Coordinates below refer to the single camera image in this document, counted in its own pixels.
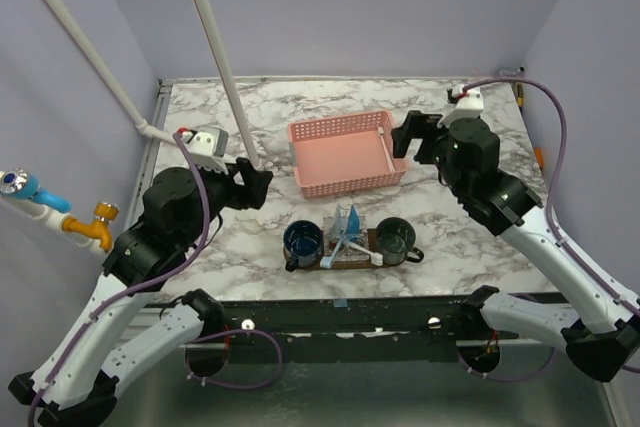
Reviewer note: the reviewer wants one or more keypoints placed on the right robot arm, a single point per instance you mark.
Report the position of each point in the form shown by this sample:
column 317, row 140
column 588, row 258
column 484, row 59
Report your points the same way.
column 597, row 325

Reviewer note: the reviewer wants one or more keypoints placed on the white PVC pipe frame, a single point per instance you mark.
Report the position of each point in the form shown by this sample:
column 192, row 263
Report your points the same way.
column 216, row 45

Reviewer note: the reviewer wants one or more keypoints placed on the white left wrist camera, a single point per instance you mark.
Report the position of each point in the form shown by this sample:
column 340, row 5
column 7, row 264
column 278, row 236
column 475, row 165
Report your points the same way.
column 206, row 146

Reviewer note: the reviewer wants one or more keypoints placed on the white toothbrush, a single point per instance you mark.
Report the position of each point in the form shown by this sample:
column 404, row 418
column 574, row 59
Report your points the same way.
column 376, row 258
column 389, row 160

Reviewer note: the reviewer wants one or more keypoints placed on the dark blue mug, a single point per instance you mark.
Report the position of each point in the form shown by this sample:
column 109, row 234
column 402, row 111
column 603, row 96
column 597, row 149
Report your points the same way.
column 303, row 245

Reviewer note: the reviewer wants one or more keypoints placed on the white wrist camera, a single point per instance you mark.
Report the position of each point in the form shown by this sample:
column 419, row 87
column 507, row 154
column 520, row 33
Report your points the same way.
column 464, row 102
column 206, row 146

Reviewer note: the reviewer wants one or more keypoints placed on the light blue toothbrush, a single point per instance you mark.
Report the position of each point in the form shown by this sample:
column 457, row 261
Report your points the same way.
column 328, row 260

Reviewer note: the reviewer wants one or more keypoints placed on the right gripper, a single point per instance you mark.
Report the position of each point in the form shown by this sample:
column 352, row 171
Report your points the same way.
column 417, row 124

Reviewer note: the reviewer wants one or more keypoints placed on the orange faucet tap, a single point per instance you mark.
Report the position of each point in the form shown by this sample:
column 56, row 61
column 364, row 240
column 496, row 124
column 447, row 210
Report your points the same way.
column 98, row 229

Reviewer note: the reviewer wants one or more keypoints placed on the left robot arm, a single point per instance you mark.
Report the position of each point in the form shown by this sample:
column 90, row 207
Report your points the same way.
column 82, row 380

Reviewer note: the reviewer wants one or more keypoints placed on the pink perforated plastic basket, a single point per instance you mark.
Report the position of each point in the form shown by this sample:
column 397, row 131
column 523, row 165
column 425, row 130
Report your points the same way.
column 342, row 154

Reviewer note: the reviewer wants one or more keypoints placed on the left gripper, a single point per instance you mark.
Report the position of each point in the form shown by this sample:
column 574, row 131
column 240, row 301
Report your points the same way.
column 250, row 193

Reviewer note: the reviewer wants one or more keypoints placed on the blue pipe valve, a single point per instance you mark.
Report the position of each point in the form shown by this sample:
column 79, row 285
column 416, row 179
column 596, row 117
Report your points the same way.
column 18, row 184

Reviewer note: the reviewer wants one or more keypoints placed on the black front mounting rail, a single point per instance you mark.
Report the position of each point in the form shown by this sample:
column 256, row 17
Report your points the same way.
column 343, row 331

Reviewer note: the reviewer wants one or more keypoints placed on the dark green mug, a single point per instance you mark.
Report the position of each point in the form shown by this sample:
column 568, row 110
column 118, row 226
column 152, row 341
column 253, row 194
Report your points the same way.
column 396, row 241

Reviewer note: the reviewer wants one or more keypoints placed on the blue toothpaste tube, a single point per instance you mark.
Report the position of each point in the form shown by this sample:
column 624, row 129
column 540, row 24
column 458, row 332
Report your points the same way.
column 353, row 225

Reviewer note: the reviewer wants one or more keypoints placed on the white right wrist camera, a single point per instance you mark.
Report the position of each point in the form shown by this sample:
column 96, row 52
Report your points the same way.
column 464, row 102

